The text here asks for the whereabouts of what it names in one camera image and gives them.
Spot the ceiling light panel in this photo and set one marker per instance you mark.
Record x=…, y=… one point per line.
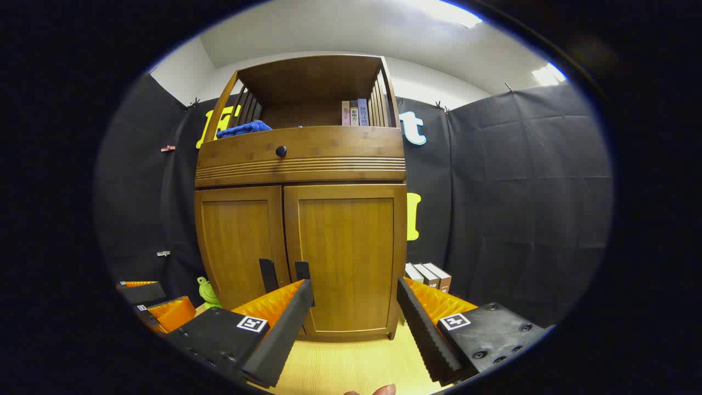
x=548, y=75

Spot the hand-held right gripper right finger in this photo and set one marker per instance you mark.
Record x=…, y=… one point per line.
x=425, y=334

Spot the wooden shoe cabinet door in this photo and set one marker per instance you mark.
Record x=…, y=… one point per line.
x=345, y=247
x=236, y=236

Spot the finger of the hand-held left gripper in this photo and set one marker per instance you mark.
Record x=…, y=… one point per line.
x=170, y=314
x=140, y=293

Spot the black backdrop cloth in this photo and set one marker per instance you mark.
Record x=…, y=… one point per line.
x=521, y=192

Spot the wooden double-door shoe cabinet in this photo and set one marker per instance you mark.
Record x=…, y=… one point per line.
x=329, y=153

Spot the green frog toy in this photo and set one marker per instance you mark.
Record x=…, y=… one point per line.
x=207, y=291

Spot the blue cloth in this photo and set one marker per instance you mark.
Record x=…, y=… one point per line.
x=244, y=129

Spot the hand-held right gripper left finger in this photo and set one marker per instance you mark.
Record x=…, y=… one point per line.
x=285, y=334

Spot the pale blue spine book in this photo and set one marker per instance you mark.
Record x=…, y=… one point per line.
x=363, y=112

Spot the brown hardcover book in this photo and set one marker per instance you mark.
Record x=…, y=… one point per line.
x=429, y=276
x=440, y=276

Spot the dark spine book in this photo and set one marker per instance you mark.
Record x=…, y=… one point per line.
x=354, y=113

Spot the black round knob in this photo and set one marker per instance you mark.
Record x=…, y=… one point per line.
x=281, y=151

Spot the pale hardcover book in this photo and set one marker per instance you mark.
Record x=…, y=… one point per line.
x=412, y=272

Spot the pink spine book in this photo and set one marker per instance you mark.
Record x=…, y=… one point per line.
x=345, y=113

